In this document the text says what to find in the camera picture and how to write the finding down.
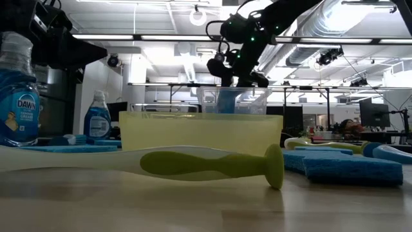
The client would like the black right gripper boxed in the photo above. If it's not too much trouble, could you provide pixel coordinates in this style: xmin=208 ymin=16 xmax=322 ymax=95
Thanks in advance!
xmin=206 ymin=41 xmax=270 ymax=88

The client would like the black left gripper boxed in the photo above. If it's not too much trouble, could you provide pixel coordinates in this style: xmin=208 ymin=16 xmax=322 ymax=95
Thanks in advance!
xmin=32 ymin=3 xmax=109 ymax=71

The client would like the blue dish soap bottle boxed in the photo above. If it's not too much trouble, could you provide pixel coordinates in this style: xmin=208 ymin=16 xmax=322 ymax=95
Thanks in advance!
xmin=216 ymin=88 xmax=241 ymax=114
xmin=0 ymin=31 xmax=41 ymax=148
xmin=83 ymin=90 xmax=113 ymax=140

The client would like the blue white dish brush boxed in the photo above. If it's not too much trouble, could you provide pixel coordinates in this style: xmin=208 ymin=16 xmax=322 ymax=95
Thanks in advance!
xmin=48 ymin=133 xmax=88 ymax=146
xmin=362 ymin=141 xmax=412 ymax=165

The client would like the green white dish brush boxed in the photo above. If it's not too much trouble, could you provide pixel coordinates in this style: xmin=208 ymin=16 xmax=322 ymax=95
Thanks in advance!
xmin=284 ymin=137 xmax=371 ymax=155
xmin=0 ymin=143 xmax=285 ymax=190

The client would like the blue cellulose sponge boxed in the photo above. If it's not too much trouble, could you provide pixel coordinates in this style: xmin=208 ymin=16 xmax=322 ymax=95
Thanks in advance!
xmin=17 ymin=144 xmax=118 ymax=153
xmin=93 ymin=139 xmax=122 ymax=149
xmin=283 ymin=150 xmax=404 ymax=187
xmin=294 ymin=146 xmax=354 ymax=156

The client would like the clear deep plastic bin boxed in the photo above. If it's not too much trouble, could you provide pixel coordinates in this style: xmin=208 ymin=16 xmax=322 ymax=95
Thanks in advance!
xmin=196 ymin=86 xmax=273 ymax=115

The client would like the long ceiling light strip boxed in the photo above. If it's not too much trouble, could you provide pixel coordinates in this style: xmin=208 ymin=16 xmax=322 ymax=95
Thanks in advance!
xmin=276 ymin=37 xmax=412 ymax=45
xmin=72 ymin=34 xmax=212 ymax=42

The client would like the black computer monitor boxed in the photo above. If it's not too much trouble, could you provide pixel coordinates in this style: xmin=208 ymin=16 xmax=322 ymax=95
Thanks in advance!
xmin=107 ymin=101 xmax=129 ymax=122
xmin=359 ymin=97 xmax=391 ymax=129

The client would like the yellow translucent plastic bin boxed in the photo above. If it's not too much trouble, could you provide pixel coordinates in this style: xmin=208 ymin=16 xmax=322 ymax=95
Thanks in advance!
xmin=118 ymin=111 xmax=284 ymax=157

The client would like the clear shallow plastic bin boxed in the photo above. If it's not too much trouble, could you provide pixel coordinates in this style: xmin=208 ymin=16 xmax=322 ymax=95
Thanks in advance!
xmin=129 ymin=102 xmax=200 ymax=113

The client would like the person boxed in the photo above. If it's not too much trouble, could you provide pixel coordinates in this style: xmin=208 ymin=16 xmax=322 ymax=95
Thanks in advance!
xmin=337 ymin=118 xmax=366 ymax=135

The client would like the black gantry beam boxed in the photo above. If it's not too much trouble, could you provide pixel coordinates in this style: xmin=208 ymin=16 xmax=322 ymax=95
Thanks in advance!
xmin=391 ymin=0 xmax=412 ymax=37

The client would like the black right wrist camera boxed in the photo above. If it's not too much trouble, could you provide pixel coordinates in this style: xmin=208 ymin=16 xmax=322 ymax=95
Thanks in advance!
xmin=213 ymin=50 xmax=227 ymax=64

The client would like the black rig camera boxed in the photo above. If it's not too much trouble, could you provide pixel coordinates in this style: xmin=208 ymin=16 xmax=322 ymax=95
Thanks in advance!
xmin=317 ymin=46 xmax=344 ymax=67
xmin=107 ymin=53 xmax=120 ymax=68

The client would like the white ring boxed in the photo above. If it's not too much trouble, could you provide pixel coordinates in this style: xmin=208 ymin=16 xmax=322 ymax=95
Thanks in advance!
xmin=189 ymin=6 xmax=208 ymax=27

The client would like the silver ventilation duct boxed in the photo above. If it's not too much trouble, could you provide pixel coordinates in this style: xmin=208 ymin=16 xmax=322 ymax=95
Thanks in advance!
xmin=257 ymin=0 xmax=358 ymax=67

